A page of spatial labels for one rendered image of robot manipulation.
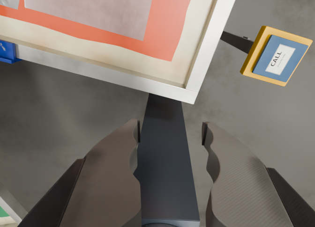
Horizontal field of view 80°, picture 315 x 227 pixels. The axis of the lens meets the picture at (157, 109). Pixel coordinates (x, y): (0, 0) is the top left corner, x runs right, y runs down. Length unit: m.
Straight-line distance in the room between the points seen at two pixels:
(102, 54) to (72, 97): 1.28
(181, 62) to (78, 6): 0.29
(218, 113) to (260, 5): 0.85
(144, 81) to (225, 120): 1.35
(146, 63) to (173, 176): 0.33
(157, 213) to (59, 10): 0.55
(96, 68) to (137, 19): 0.16
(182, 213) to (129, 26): 0.47
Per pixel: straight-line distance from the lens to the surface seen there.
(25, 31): 0.63
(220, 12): 0.49
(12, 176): 2.79
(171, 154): 0.65
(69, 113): 1.90
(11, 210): 1.09
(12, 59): 0.62
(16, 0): 0.63
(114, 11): 0.53
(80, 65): 0.54
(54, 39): 0.60
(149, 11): 0.52
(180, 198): 0.54
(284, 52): 0.59
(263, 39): 0.58
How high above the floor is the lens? 1.47
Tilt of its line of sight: 62 degrees down
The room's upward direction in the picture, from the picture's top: 175 degrees counter-clockwise
